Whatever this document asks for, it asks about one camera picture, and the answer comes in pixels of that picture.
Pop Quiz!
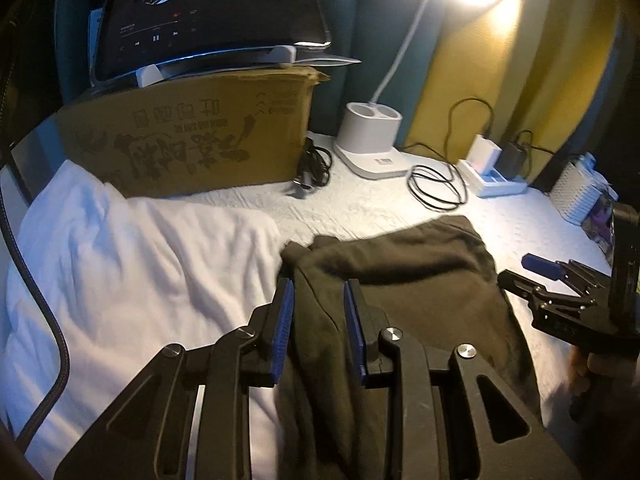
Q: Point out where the black braided cable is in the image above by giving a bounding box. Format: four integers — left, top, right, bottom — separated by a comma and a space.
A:
0, 130, 68, 456

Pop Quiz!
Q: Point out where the white desk lamp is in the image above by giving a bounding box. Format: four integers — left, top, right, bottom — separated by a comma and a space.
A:
334, 0, 521, 179

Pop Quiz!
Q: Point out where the black cable of white charger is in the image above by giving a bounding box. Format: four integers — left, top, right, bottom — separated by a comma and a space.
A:
405, 97, 496, 166

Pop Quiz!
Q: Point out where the white power strip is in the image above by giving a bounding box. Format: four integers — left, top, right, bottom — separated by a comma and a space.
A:
457, 160, 528, 198

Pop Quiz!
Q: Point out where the coiled black cable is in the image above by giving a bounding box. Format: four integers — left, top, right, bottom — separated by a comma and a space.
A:
407, 162, 468, 211

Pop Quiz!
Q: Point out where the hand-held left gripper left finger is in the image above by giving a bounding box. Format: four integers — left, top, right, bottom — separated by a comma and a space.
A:
54, 278, 296, 480

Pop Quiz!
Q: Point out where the bundled black cable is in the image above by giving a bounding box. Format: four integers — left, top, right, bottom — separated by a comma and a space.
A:
290, 132, 333, 193

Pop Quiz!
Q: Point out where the black charger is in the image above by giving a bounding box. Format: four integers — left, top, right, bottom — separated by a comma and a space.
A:
502, 141, 526, 181

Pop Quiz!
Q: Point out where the white ribbed basket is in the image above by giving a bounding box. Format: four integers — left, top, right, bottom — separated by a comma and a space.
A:
550, 162, 608, 223

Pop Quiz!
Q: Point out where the thin silver slab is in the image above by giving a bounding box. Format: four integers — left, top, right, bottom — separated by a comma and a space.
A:
280, 51, 363, 68

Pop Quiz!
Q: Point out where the person's right hand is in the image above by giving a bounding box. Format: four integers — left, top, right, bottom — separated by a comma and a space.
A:
569, 347, 608, 411

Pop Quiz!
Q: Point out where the white bed sheet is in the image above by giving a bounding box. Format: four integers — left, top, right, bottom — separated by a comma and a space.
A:
125, 132, 616, 411

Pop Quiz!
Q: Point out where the dark olive shirt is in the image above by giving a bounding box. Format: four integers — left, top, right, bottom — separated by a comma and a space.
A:
272, 215, 546, 480

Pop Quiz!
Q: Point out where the purple cloth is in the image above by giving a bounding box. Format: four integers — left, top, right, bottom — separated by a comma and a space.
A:
582, 195, 616, 251

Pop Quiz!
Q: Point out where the white charger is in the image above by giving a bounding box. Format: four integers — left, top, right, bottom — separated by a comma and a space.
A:
470, 135, 503, 176

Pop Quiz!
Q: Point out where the printed cardboard box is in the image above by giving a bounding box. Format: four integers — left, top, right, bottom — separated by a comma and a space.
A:
55, 65, 331, 198

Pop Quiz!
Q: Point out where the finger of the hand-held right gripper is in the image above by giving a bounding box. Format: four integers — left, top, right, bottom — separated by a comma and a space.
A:
497, 269, 591, 312
521, 254, 611, 291

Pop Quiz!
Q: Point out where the yellow curtain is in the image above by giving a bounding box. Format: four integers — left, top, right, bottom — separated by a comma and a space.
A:
402, 0, 621, 196

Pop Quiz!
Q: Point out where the dark teal curtain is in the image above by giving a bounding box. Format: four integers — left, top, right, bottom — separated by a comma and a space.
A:
55, 0, 441, 148

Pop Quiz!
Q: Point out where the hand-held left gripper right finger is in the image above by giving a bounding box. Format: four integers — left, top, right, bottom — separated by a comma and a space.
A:
342, 278, 583, 480

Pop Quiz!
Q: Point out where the white folded blanket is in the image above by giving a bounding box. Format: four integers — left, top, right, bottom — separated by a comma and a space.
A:
0, 160, 301, 476

